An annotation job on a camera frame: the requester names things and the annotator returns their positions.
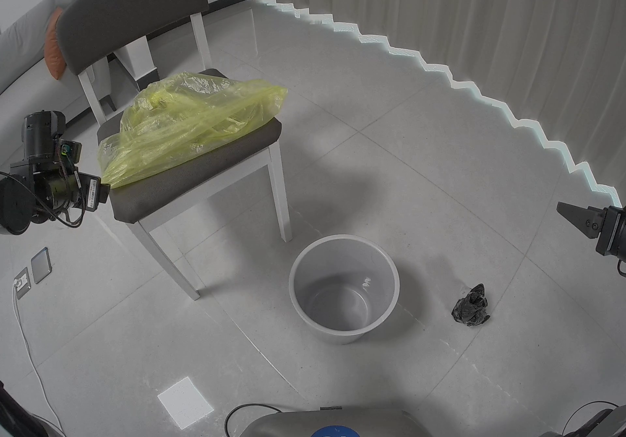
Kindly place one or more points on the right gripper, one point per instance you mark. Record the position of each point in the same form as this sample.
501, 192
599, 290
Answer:
615, 229

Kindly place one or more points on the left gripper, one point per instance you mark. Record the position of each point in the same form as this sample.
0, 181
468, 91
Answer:
66, 188

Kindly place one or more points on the yellow plastic bag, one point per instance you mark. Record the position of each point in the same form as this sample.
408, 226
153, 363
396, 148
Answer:
186, 122

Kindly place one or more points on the black plastic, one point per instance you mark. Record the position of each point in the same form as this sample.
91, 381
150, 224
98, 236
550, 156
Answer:
470, 308

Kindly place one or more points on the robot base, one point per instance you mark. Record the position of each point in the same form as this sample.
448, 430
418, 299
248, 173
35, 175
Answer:
293, 425

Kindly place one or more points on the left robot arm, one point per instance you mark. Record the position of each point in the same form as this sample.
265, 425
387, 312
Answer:
44, 132

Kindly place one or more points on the white trash bin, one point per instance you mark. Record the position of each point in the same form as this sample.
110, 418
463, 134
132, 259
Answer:
313, 322

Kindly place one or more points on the grey sofa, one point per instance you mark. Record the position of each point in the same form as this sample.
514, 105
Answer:
29, 97

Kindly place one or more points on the orange cushion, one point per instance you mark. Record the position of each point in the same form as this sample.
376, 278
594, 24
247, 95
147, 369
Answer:
54, 53

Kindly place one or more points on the grey cushion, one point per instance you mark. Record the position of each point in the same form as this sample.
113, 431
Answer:
24, 34

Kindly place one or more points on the grey padded white chair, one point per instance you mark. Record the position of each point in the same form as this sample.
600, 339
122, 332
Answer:
132, 0

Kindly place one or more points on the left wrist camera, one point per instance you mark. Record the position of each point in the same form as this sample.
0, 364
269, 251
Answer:
71, 151

